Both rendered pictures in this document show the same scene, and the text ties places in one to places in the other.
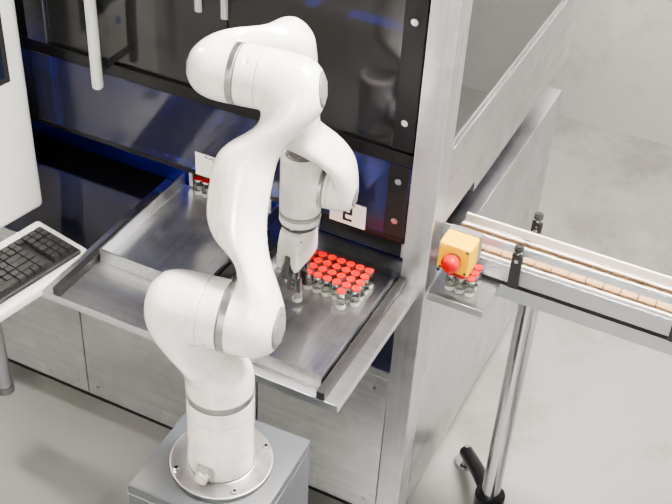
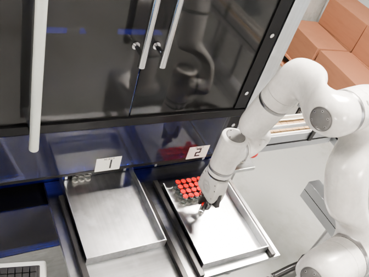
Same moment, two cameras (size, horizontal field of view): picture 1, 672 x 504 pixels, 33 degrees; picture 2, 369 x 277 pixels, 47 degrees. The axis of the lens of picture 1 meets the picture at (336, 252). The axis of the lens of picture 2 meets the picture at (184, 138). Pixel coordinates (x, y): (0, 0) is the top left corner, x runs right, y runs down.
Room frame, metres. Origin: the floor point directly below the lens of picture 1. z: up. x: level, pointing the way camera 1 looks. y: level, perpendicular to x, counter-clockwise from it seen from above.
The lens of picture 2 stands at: (1.46, 1.05, 2.02)
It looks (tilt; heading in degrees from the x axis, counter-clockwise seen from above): 39 degrees down; 298
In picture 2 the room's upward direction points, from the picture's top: 20 degrees clockwise
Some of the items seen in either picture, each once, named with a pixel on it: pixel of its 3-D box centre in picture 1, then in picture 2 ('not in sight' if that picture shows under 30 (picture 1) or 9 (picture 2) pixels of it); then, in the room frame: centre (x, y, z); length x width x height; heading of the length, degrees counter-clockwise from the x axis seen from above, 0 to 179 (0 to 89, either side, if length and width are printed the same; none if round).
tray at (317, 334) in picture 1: (302, 310); (212, 216); (1.78, 0.06, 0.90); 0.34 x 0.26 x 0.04; 156
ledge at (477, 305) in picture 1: (465, 287); (234, 158); (1.92, -0.29, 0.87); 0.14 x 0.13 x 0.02; 156
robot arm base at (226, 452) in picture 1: (220, 427); not in sight; (1.39, 0.19, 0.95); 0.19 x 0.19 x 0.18
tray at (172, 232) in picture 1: (192, 232); (110, 209); (2.02, 0.33, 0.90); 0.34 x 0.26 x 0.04; 156
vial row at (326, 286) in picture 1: (322, 284); (202, 196); (1.86, 0.03, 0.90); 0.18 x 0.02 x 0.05; 66
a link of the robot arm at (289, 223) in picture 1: (300, 213); (220, 168); (1.82, 0.08, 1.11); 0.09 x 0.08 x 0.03; 156
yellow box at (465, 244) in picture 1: (459, 251); not in sight; (1.89, -0.26, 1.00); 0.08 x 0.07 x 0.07; 156
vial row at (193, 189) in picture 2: (326, 278); (200, 192); (1.88, 0.02, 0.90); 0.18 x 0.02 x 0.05; 66
